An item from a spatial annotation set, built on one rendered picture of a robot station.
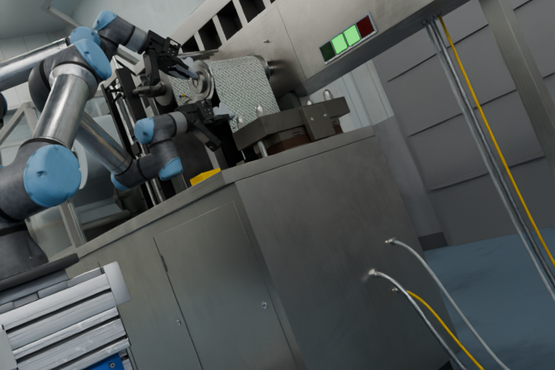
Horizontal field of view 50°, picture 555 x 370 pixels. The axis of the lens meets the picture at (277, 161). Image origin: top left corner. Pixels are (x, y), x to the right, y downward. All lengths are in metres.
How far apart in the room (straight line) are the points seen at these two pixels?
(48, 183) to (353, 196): 0.98
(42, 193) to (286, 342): 0.77
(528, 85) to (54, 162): 1.31
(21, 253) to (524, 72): 1.41
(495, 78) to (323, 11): 2.22
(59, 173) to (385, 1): 1.12
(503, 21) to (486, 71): 2.26
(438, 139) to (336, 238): 2.79
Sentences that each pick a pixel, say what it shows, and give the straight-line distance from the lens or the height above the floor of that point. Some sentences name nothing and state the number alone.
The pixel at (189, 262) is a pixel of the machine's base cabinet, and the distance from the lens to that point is 1.89.
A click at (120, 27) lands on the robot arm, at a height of 1.45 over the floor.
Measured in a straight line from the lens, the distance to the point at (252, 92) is 2.09.
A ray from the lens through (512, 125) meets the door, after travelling 4.12.
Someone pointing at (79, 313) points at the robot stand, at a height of 0.70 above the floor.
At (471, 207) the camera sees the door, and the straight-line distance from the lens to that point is 4.49.
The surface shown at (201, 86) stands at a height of 1.23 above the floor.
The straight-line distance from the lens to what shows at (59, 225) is 2.87.
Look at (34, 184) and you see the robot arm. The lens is 1.24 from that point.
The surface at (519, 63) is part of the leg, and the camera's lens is 1.88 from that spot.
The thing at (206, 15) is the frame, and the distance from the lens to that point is 2.54.
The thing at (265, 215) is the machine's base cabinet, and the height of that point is 0.74.
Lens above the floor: 0.75
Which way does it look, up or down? 4 degrees up
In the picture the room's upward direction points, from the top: 22 degrees counter-clockwise
